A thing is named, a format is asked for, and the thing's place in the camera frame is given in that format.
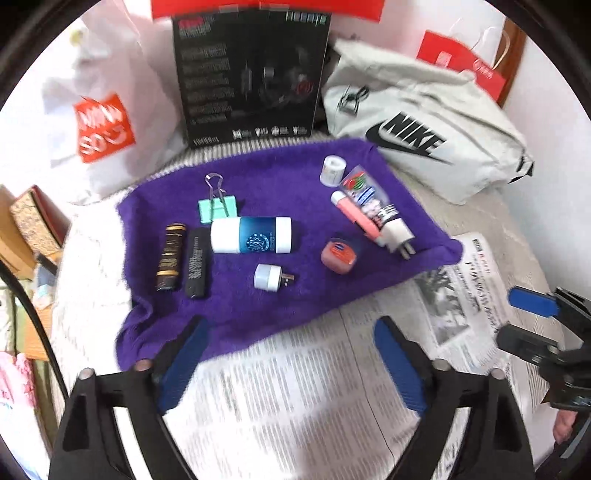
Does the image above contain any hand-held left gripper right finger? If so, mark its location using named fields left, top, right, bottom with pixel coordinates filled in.
left=374, top=316, right=536, bottom=480

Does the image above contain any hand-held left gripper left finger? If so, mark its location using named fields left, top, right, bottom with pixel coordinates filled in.
left=48, top=316, right=211, bottom=480

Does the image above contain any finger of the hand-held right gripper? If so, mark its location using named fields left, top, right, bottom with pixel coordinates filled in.
left=507, top=285, right=561, bottom=320
left=496, top=323, right=561, bottom=366

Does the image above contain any black rectangular case white print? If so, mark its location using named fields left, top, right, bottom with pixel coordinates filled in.
left=185, top=227, right=215, bottom=298

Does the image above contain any black and gold tube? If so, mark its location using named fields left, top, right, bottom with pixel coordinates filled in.
left=156, top=223, right=188, bottom=292

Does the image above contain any round white plug light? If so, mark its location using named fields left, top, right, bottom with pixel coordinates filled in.
left=253, top=263, right=295, bottom=290

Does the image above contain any small orange Vaseline jar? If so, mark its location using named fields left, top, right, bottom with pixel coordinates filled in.
left=321, top=237, right=360, bottom=274

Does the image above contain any square white plug adapter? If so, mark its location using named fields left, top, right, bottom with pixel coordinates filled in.
left=381, top=216, right=415, bottom=260

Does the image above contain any white and blue bottle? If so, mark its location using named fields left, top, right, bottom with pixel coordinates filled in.
left=211, top=216, right=293, bottom=254

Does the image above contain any pink tube white cap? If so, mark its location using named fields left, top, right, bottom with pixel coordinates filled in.
left=330, top=191, right=386, bottom=245

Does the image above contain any clear tube watermelon print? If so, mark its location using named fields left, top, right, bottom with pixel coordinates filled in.
left=341, top=168, right=400, bottom=229

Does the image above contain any person's right hand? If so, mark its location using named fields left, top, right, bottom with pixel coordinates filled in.
left=553, top=408, right=576, bottom=442

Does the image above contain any newspaper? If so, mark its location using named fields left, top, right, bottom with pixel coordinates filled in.
left=175, top=231, right=555, bottom=480

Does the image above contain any purple towel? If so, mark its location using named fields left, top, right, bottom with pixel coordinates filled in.
left=115, top=137, right=464, bottom=372

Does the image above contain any green binder clip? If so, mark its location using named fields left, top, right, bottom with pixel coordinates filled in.
left=198, top=173, right=239, bottom=220

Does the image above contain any pink cloth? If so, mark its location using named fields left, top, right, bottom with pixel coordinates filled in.
left=0, top=351, right=38, bottom=416

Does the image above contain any brown patterned box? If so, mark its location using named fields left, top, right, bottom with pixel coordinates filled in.
left=9, top=185, right=71, bottom=259

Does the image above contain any small white tape roll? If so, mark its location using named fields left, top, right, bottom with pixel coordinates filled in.
left=320, top=155, right=346, bottom=186

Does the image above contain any plain cardboard box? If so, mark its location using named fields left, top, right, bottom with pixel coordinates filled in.
left=0, top=185, right=38, bottom=278

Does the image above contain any grey fabric bag black logo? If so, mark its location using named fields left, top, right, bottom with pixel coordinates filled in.
left=321, top=38, right=535, bottom=205

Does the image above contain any red paper bag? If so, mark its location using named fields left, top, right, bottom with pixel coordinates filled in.
left=416, top=25, right=509, bottom=100

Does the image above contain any white plastic bag orange logo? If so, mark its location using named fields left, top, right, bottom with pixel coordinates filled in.
left=41, top=0, right=190, bottom=206

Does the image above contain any black headphone box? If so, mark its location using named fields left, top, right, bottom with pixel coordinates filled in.
left=172, top=11, right=333, bottom=148

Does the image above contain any red paper sheet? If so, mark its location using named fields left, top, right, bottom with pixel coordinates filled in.
left=151, top=0, right=386, bottom=22

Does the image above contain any black cable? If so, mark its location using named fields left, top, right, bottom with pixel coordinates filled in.
left=0, top=267, right=71, bottom=409

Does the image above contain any brown wooden frame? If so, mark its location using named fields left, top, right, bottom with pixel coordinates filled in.
left=498, top=18, right=528, bottom=108

